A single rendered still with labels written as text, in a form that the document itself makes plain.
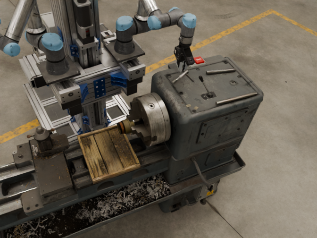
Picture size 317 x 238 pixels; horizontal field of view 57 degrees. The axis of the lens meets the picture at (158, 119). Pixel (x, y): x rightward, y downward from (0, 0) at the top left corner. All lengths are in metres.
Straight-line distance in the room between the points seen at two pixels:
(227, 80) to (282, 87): 2.29
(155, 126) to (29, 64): 1.06
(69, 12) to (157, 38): 2.56
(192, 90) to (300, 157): 1.92
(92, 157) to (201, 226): 1.23
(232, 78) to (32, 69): 1.37
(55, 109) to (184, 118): 1.78
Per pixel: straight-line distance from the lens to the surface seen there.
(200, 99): 1.73
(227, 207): 2.82
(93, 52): 2.18
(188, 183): 2.21
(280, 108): 3.82
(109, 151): 1.90
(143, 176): 2.01
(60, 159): 1.80
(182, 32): 1.66
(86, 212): 2.09
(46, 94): 3.31
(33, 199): 1.79
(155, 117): 1.66
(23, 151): 1.98
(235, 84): 1.90
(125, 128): 1.72
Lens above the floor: 2.44
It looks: 48 degrees down
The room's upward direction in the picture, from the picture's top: 7 degrees clockwise
